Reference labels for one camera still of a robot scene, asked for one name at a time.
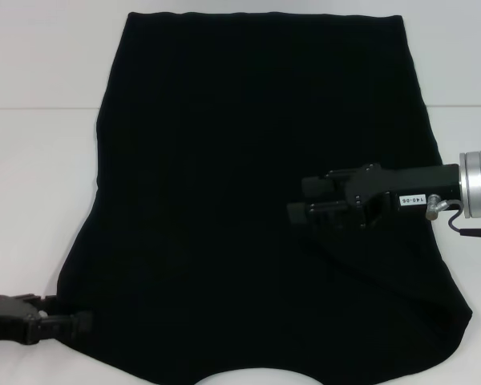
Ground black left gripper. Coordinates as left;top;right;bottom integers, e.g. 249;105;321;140
0;294;95;347

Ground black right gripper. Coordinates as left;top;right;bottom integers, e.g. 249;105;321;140
286;162;463;232

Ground black shirt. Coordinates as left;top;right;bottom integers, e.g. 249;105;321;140
55;11;475;385

